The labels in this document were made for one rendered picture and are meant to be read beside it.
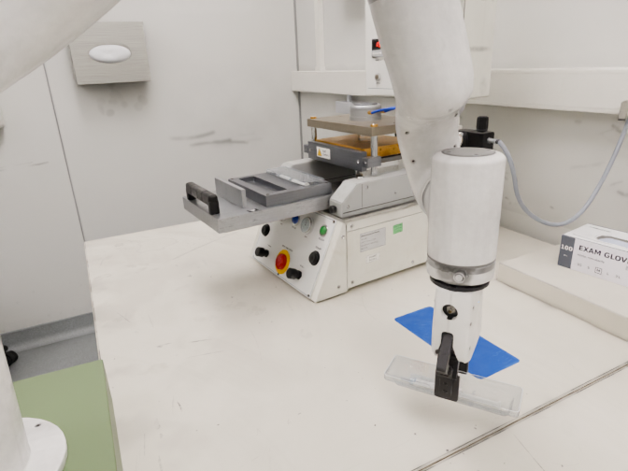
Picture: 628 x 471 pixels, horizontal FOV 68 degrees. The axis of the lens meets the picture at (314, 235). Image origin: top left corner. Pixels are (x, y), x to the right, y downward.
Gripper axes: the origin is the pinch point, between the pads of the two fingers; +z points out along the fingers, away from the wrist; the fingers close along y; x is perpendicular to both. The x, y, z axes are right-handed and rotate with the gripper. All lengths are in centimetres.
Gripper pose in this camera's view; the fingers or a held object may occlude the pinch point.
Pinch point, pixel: (451, 374)
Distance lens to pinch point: 71.2
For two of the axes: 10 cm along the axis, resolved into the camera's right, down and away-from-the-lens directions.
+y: 4.8, -3.3, 8.2
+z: 0.4, 9.4, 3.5
